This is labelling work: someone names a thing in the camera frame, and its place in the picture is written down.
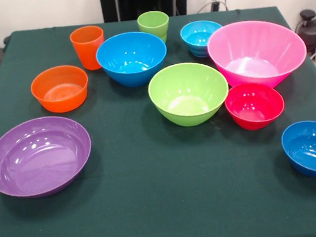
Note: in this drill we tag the green bowl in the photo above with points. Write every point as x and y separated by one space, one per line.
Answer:
186 93

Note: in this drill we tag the dark green tablecloth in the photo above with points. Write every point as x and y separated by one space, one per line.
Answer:
164 180

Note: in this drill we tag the large light blue bowl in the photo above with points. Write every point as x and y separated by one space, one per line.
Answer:
129 56

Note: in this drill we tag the small ribbed cyan bowl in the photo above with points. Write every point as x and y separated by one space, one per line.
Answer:
197 39

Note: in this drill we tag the green cup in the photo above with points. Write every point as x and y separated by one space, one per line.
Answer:
154 25

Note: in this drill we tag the red bowl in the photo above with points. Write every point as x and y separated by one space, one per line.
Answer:
252 105

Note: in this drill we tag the orange cup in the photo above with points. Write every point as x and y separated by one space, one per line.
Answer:
87 52

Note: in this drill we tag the orange bowl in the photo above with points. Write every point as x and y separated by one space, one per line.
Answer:
60 102

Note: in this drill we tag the large pink bowl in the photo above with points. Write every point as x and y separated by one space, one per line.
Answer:
252 46

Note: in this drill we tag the black power plug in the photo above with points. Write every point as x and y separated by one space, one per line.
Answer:
215 5

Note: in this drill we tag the purple bowl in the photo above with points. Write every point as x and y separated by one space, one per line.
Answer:
38 165

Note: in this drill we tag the small dark blue bowl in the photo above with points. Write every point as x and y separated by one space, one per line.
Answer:
311 147

